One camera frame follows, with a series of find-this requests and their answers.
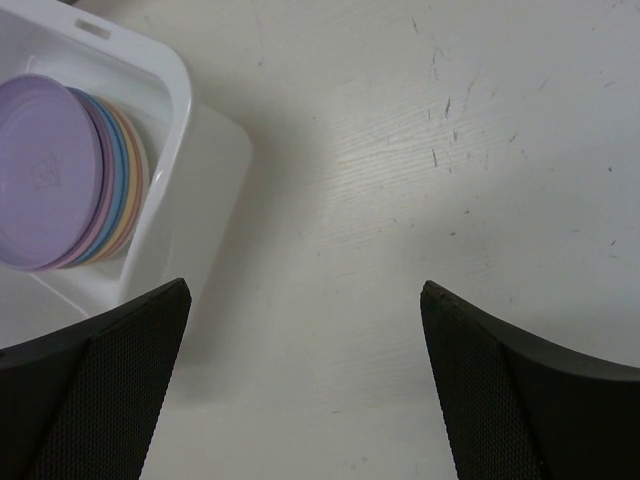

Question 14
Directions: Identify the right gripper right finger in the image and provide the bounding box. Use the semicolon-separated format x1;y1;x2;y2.
420;281;639;479

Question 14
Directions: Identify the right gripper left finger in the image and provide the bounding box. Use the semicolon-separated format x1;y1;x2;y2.
1;278;192;479

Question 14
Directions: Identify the purple plate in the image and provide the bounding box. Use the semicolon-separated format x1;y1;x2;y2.
50;88;114;269
1;74;102;271

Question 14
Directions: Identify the pink plate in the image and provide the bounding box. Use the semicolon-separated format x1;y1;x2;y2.
67;94;127;267
97;102;146;261

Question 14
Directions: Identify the cream plate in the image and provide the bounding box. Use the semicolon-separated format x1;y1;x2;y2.
105;107;150;258

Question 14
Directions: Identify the white plastic bin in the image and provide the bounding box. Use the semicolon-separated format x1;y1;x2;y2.
1;1;252;347

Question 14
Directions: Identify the white table board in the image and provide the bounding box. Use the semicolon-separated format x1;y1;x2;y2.
81;1;639;479

